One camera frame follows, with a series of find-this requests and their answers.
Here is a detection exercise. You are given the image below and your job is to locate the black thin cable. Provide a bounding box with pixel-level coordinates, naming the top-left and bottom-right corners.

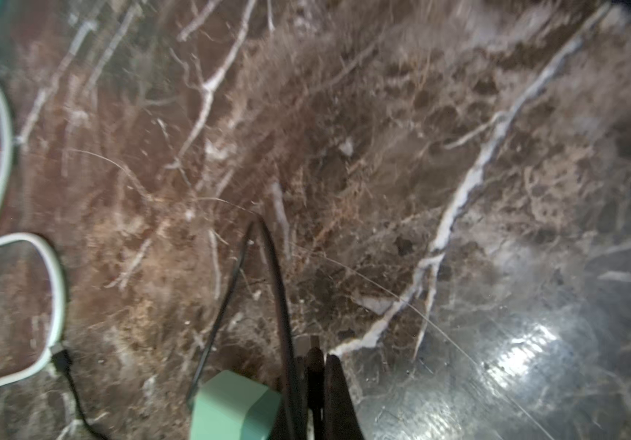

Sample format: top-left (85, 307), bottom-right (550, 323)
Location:
top-left (50, 216), bottom-right (302, 440)

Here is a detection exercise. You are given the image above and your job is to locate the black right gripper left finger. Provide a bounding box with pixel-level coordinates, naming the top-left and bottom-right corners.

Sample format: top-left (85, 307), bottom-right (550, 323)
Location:
top-left (270, 356), bottom-right (311, 440)

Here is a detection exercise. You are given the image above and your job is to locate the green cube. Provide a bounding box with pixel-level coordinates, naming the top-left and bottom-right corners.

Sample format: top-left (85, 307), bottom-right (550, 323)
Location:
top-left (189, 370), bottom-right (282, 440)

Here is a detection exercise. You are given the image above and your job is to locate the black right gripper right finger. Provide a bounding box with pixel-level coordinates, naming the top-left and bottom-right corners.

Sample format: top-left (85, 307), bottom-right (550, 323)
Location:
top-left (323, 355), bottom-right (364, 440)

